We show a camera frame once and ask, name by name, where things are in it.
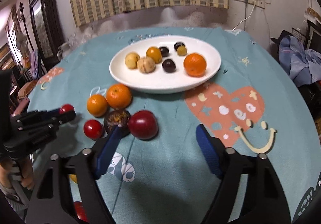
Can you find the white oval plate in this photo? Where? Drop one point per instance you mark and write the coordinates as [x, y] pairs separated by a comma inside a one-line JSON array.
[[160, 82]]

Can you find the dark plum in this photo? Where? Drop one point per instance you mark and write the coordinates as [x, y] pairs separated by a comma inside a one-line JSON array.
[[164, 51], [178, 44], [169, 66]]

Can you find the yellow-red small apple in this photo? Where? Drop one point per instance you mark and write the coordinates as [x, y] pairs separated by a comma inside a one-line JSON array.
[[146, 65]]

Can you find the blue clothes pile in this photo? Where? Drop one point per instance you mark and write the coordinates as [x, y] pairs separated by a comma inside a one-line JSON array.
[[302, 66]]

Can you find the small olive-yellow fruit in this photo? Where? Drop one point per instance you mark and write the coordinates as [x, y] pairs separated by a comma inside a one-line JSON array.
[[181, 51]]

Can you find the dark framed mirror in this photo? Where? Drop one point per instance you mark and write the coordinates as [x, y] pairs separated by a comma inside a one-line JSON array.
[[47, 30]]

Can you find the orange tangerine small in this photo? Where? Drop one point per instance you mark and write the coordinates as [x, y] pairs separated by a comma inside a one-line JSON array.
[[97, 105]]

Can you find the large orange tangerine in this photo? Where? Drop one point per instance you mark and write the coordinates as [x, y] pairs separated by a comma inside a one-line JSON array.
[[195, 65]]

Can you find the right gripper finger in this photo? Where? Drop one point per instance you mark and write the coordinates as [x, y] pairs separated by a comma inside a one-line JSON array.
[[35, 116], [56, 120]]

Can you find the dark plum front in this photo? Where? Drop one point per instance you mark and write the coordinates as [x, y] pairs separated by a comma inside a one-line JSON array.
[[169, 66]]

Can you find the small yellow loquat fruit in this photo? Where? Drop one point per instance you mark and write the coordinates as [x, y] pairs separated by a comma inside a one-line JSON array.
[[131, 60]]

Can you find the dark purple passion fruit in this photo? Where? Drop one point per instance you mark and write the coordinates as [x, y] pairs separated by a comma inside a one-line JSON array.
[[118, 118]]

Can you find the large red plum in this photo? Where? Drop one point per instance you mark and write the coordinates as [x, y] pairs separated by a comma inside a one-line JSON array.
[[143, 125]]

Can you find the dark plum at back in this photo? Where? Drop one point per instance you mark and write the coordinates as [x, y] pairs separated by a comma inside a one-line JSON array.
[[178, 44]]

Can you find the teal patterned tablecloth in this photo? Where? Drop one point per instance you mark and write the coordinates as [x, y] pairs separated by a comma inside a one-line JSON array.
[[167, 179]]

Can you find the dark plum near centre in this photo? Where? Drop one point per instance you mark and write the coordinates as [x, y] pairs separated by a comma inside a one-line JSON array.
[[164, 51]]

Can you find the small yellow-orange fruit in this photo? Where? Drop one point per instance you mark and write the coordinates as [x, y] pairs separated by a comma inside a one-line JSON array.
[[155, 54]]

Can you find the small red plum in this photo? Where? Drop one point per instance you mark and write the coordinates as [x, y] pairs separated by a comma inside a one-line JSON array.
[[65, 108]]

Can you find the person's hand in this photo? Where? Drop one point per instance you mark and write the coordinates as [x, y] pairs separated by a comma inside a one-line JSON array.
[[26, 170]]

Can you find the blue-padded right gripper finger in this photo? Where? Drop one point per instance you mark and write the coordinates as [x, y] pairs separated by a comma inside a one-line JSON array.
[[264, 199], [52, 200]]

